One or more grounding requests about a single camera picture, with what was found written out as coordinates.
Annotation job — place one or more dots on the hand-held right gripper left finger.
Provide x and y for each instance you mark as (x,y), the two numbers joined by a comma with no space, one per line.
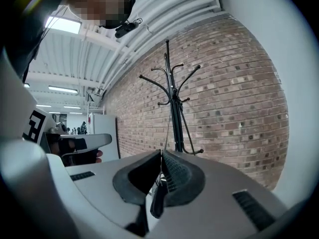
(135,177)

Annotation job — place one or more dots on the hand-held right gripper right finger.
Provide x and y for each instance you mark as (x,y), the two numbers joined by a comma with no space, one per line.
(183,180)

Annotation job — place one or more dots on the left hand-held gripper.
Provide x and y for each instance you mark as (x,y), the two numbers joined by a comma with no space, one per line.
(17,113)

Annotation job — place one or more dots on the black bag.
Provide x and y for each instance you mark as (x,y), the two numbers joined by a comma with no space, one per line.
(157,203)

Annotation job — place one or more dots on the black metal coat rack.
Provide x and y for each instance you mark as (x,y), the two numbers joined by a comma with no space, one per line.
(175,118)

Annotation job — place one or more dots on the person's left hand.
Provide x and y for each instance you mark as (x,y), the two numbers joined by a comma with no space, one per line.
(79,155)

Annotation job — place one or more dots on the long ceiling light strip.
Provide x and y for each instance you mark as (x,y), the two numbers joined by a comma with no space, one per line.
(43,106)
(72,107)
(62,89)

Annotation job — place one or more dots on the row of dark shelf items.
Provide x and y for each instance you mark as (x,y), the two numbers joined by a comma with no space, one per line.
(74,129)

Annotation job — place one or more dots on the white cabinet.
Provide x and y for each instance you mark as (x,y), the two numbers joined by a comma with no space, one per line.
(103,124)

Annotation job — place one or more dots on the grey ceiling-mounted fixture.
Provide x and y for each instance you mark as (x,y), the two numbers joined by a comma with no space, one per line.
(94,92)

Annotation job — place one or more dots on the person's dark jacket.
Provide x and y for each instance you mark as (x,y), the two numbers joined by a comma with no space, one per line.
(22,21)

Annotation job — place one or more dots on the large rectangular ceiling light panel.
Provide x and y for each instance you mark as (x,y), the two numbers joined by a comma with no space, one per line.
(63,25)

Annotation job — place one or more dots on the person's head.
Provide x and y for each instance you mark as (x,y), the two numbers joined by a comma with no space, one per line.
(99,4)

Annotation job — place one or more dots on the black head-worn camera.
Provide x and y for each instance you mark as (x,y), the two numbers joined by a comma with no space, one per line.
(125,29)

